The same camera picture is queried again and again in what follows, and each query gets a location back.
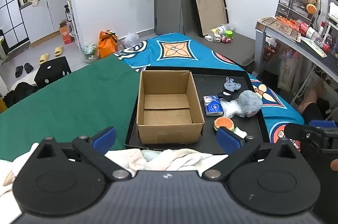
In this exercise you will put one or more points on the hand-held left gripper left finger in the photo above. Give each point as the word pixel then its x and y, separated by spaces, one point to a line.
pixel 105 138

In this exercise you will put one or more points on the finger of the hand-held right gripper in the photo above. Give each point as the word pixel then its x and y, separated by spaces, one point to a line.
pixel 323 123
pixel 298 132

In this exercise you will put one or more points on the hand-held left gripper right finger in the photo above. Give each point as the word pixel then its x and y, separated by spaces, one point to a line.
pixel 228 140

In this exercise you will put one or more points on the white wad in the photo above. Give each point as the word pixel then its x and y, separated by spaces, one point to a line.
pixel 239 132

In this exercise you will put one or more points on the burger plush toy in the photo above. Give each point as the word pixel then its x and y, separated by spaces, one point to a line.
pixel 224 123

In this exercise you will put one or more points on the clear bubble plastic bag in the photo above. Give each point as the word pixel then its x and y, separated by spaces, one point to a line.
pixel 231 109

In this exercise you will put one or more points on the large grey plush toy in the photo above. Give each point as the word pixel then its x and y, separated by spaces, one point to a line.
pixel 249 103

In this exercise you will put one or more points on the brown cardboard box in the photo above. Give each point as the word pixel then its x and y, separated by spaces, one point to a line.
pixel 169 131

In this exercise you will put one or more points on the shallow black tray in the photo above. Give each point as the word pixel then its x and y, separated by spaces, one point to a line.
pixel 208 81

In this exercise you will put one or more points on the person's right hand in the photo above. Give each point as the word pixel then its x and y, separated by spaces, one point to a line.
pixel 334 165

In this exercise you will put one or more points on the blue tissue pack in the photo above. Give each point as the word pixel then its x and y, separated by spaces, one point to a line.
pixel 213 107

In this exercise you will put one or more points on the small black plush toy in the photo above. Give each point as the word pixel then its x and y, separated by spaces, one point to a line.
pixel 227 95

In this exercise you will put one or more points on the white fleece blanket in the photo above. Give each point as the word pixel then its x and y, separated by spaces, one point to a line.
pixel 184 158

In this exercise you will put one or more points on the green blanket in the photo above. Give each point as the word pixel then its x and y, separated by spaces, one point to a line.
pixel 66 102

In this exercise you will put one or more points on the small grey plush toy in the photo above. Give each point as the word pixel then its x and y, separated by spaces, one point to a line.
pixel 231 85

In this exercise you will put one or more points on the beige tote bag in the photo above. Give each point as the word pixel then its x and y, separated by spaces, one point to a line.
pixel 289 70

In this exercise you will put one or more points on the grey desk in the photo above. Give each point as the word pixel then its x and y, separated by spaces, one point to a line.
pixel 317 54

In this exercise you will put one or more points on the black dotted stool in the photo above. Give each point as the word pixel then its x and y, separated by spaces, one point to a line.
pixel 52 72

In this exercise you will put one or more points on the clear crinkled plastic bag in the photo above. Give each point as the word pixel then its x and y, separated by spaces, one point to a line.
pixel 90 53

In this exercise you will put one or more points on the grey bench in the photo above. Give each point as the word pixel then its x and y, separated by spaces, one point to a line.
pixel 240 49

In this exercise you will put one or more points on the orange gift bag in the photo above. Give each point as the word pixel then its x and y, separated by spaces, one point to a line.
pixel 107 45

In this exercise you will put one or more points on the red and white bottle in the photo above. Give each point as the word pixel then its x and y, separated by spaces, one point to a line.
pixel 307 29

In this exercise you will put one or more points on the pile of dark clothes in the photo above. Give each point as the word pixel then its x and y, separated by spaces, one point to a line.
pixel 21 93

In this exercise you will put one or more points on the blue printed blanket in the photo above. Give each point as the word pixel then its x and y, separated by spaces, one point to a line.
pixel 174 60

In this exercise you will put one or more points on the row of small figurines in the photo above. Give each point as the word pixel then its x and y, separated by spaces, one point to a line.
pixel 221 39

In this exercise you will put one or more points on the white plastic bag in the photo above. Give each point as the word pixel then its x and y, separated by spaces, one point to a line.
pixel 130 40

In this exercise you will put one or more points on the white charger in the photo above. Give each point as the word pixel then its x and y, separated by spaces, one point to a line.
pixel 208 38

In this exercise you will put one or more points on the black slipper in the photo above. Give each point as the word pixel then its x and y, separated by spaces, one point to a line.
pixel 19 71
pixel 28 68

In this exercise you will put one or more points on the brown cardboard sheet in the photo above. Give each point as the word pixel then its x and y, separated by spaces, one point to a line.
pixel 280 28

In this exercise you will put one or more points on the green lidded jar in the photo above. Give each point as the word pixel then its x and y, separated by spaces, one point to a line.
pixel 228 34

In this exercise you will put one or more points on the white jar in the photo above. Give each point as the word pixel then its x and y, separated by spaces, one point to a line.
pixel 221 29

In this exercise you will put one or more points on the orange carton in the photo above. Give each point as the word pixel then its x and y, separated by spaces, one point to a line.
pixel 66 33

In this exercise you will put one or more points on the orange round plush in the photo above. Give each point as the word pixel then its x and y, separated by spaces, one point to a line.
pixel 311 8

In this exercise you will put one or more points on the narrow white shelf cart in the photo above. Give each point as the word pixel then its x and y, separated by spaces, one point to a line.
pixel 71 23

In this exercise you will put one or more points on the grey drawer organizer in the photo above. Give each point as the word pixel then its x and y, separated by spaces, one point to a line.
pixel 290 6

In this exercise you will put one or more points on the white kitchen cabinet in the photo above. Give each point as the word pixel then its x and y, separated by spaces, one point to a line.
pixel 45 17

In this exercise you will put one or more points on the large black framed tray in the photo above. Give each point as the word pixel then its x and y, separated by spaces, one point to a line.
pixel 208 2

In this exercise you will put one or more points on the black framed sliding door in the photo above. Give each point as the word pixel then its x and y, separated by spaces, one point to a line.
pixel 10 15

